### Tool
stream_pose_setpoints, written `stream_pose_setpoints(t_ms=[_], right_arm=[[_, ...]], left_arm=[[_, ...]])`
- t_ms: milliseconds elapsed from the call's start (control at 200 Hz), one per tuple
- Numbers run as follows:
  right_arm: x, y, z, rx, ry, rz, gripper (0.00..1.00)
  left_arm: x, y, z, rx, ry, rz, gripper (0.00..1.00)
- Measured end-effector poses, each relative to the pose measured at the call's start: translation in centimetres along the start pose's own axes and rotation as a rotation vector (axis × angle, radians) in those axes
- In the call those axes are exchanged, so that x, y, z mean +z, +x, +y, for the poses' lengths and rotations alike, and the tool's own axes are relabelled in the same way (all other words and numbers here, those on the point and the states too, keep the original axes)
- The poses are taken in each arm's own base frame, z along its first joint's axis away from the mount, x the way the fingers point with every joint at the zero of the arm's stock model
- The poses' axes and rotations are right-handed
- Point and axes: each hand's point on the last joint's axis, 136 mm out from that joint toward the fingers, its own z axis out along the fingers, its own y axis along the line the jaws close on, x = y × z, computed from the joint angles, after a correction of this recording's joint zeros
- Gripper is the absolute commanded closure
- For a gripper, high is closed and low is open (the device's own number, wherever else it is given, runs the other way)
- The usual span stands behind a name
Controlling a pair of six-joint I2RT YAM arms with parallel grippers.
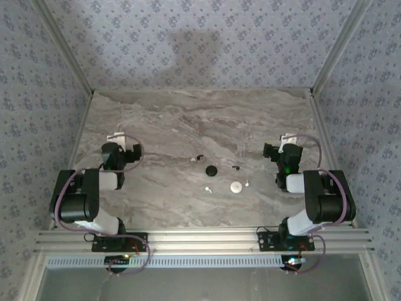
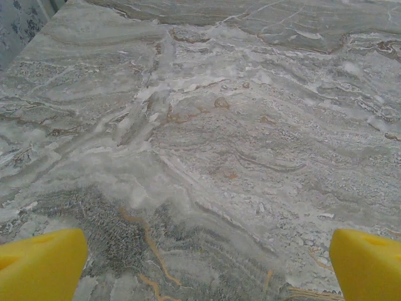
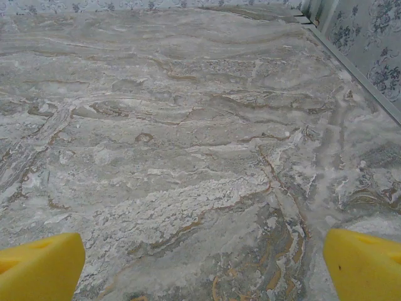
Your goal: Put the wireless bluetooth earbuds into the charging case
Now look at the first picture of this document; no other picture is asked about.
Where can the white round charging case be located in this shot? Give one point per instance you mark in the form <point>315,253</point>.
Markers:
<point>236,187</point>

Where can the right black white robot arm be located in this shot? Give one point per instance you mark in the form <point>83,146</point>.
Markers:
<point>326,200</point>

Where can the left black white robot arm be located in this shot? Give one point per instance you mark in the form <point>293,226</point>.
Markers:
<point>78,194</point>

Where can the black round charging case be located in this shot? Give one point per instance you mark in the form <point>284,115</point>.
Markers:
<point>211,171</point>

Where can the black board with green light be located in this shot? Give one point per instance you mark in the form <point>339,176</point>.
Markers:
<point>293,266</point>
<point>117,260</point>

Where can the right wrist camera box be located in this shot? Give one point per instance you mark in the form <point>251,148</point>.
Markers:
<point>288,139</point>

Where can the aluminium side rail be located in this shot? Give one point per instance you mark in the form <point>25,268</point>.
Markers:
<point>81,125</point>
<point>322,125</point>

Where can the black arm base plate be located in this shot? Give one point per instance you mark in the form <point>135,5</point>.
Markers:
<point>144,236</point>
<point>266,241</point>

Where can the aluminium mounting rail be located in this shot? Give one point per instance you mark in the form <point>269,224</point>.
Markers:
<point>203,241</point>

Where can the aluminium frame post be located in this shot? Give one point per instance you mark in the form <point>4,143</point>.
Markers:
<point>339,47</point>
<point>65,47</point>

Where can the aluminium frame leg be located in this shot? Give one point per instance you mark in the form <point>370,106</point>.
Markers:
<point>31,282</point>
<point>374,282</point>

